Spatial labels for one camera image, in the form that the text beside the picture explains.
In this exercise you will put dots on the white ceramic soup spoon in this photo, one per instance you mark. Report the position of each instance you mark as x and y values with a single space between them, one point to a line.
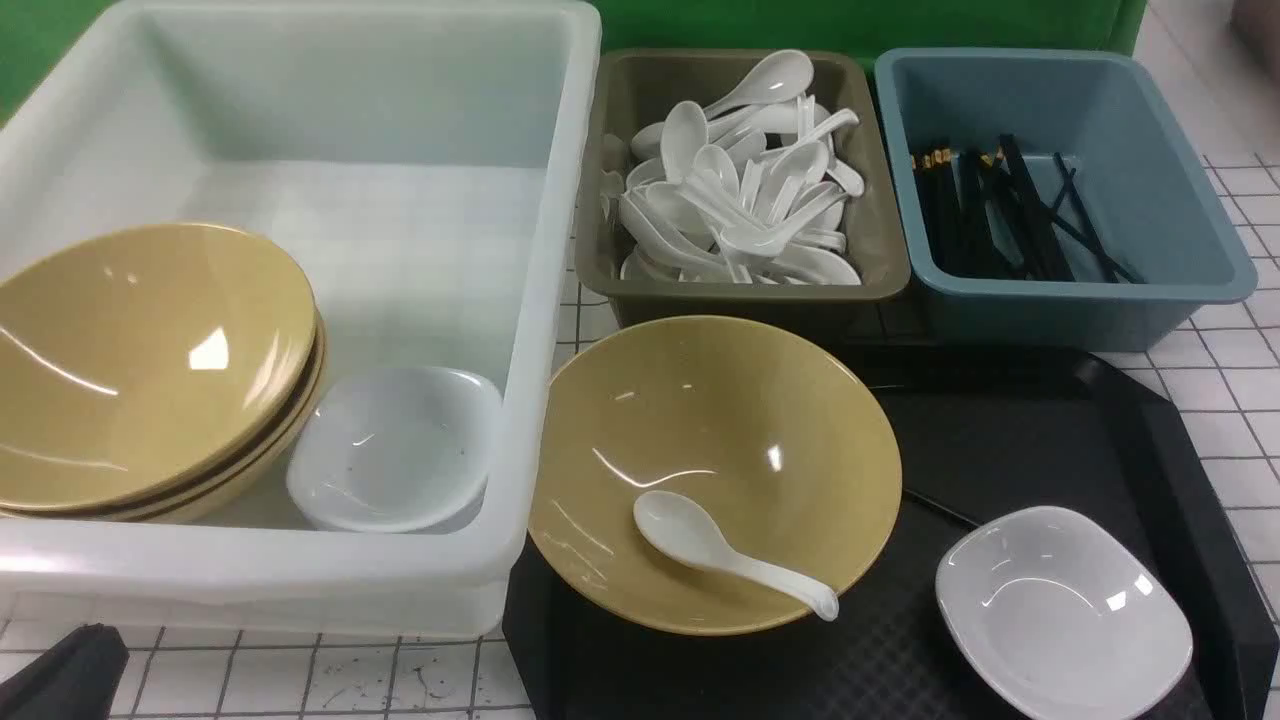
683 530

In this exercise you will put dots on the tan noodle bowl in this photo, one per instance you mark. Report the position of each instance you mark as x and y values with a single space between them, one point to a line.
786 448

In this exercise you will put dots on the white square sauce dish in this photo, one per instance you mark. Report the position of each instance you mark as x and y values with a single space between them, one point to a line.
1060 618

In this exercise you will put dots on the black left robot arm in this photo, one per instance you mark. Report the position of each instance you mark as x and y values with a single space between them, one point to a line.
75 679

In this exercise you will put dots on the white spoon front of pile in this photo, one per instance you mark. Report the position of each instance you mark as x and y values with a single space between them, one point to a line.
769 242

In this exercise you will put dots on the white spoon of pile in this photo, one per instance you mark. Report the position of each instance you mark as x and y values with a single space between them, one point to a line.
778 77
769 242

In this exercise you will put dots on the white spoon upright in pile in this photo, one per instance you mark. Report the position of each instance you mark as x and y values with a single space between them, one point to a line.
684 132

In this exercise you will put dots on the olive green spoon bin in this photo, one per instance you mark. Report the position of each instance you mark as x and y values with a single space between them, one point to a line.
650 247

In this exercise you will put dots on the white dish in tub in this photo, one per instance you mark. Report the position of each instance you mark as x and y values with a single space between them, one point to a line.
397 450

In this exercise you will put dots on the large translucent white plastic tub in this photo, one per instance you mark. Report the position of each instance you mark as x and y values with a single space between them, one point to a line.
421 161

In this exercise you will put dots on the white spoon top of pile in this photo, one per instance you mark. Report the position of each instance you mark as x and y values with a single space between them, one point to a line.
778 77

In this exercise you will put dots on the black plastic serving tray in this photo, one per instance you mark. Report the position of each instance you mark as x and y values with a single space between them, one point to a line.
984 431

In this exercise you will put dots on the black chopstick gold tip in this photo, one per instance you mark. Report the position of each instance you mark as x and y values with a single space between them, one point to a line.
1038 242

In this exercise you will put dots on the blue chopstick bin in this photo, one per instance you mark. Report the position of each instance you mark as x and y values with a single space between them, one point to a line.
1175 251

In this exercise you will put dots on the black chopstick crossing diagonally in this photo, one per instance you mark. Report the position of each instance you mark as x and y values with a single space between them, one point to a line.
1086 228

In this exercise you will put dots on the green backdrop board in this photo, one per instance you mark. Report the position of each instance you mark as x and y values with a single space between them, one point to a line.
35 34

